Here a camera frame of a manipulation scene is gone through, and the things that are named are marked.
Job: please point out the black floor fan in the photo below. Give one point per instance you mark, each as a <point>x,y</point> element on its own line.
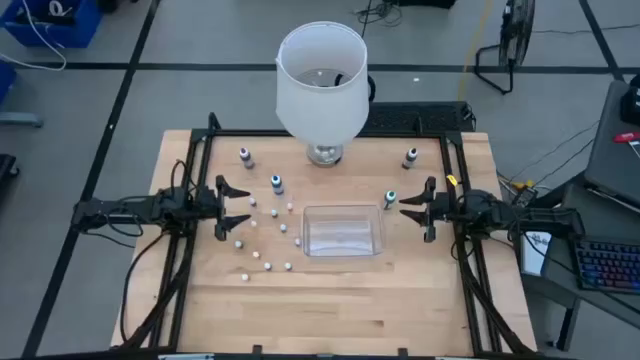
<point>517,30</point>

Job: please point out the grey metal cart foot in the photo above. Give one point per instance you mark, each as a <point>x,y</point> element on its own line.
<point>20,120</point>

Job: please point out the large blue food coloring bottle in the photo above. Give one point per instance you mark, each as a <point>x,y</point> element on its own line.
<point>277,186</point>

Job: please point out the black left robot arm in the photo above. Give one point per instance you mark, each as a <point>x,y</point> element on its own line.
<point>125,207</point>

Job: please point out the silver aluminium bar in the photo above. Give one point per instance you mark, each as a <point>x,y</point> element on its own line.
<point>185,357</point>

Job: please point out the clear plastic container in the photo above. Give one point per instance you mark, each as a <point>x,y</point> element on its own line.
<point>345,235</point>

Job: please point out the large green food coloring bottle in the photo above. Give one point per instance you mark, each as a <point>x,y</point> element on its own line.
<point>389,199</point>

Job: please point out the large blue plastic bin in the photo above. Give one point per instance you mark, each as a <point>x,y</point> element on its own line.
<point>75,35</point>

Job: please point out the black caster base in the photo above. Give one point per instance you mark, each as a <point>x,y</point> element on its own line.
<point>6,167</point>

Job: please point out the white paper sheet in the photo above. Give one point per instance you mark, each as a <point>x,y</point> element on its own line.
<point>534,255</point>

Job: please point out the large black food coloring bottle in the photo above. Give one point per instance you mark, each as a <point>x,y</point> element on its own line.
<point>409,159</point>

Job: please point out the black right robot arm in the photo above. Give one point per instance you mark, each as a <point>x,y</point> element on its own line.
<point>540,217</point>

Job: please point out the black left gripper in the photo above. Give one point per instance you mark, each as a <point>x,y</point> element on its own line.
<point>207,205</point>

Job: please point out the black device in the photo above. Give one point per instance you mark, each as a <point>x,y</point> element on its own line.
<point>632,105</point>

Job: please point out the large violet food coloring bottle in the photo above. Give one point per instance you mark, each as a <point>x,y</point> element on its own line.
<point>246,159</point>

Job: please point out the grey desk top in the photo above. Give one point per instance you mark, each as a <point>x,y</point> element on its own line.
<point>615,170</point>

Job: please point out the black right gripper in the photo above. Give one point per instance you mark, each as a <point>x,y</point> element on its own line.
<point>447,207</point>

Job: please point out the black table clip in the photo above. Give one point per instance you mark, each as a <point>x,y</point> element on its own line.
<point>402,350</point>
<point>256,349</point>

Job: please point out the backlit black keyboard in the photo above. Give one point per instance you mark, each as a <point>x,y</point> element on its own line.
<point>610,265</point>

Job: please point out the silver table lamp white shade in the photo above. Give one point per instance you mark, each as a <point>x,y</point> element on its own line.
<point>320,110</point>

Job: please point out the grey keyboard desk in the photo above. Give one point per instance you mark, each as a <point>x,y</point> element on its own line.
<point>560,265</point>

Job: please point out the black perforated panel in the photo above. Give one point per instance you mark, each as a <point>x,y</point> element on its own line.
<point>415,117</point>

